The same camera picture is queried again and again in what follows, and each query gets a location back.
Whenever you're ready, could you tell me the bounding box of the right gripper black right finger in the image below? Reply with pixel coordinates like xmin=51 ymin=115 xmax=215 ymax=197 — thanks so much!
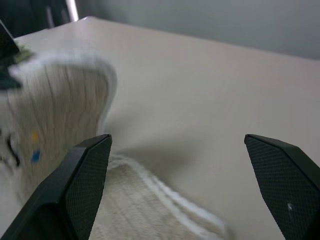
xmin=244 ymin=133 xmax=320 ymax=240

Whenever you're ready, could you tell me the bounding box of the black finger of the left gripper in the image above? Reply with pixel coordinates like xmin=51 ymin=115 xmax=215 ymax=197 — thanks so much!
xmin=0 ymin=65 xmax=23 ymax=91
xmin=0 ymin=19 xmax=21 ymax=60

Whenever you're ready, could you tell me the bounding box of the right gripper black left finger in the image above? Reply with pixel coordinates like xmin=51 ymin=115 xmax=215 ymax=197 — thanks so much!
xmin=0 ymin=133 xmax=113 ymax=240

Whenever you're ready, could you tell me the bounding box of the beige towel with white trim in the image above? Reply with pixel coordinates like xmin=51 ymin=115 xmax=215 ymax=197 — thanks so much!
xmin=0 ymin=48 xmax=232 ymax=240

